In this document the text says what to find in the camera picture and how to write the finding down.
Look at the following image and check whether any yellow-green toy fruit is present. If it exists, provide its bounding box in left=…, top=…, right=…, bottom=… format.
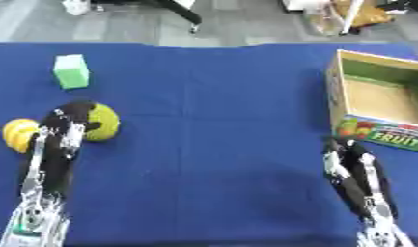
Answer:
left=81, top=102, right=123, bottom=143

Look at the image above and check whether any white tripod leg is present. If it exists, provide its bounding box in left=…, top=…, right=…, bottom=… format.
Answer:
left=338, top=0, right=368, bottom=36

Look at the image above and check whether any black chair leg with caster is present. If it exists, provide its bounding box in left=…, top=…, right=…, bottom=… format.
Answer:
left=142, top=0, right=206, bottom=35

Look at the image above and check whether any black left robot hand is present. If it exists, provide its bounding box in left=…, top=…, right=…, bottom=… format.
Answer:
left=17, top=99, right=104, bottom=200

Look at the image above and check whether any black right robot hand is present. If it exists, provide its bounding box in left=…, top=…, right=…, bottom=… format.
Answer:
left=321, top=137, right=400, bottom=223

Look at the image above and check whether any yellow toy banana bunch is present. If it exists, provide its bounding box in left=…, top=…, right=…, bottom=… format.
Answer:
left=0, top=118, right=43, bottom=154

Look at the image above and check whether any tan bag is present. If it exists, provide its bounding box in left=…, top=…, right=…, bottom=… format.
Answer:
left=331, top=0, right=398, bottom=29

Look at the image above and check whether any open tan cardboard box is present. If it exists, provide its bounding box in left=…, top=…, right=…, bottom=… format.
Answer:
left=323, top=48, right=418, bottom=153

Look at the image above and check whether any green rectangular block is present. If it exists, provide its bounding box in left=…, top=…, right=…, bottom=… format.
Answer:
left=51, top=53, right=93, bottom=91

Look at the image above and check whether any white bag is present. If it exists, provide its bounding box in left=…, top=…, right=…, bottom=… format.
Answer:
left=60, top=0, right=94, bottom=17

